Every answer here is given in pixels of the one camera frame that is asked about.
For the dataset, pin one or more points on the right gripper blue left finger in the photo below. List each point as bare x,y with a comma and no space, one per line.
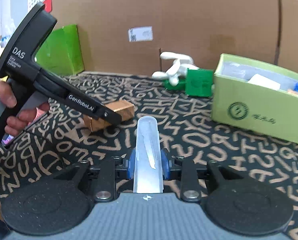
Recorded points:
131,163

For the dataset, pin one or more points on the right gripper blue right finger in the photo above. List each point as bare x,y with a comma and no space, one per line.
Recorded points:
165,163

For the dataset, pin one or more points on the small green box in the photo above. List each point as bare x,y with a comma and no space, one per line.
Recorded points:
199,82

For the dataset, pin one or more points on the person's left hand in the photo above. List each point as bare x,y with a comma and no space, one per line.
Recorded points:
18,107

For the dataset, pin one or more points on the tall dark green box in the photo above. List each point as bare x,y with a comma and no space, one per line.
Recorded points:
61,53

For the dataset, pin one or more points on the brown wooden block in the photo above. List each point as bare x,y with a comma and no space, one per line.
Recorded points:
112,114

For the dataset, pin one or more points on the white work gloves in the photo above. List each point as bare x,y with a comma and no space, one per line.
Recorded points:
181,64

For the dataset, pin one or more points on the light green open box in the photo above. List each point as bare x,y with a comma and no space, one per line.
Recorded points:
253,95

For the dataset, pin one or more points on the large cardboard backdrop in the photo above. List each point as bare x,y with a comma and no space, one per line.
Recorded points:
265,30

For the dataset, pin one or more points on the white shipping label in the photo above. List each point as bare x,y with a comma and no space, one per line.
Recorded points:
140,34

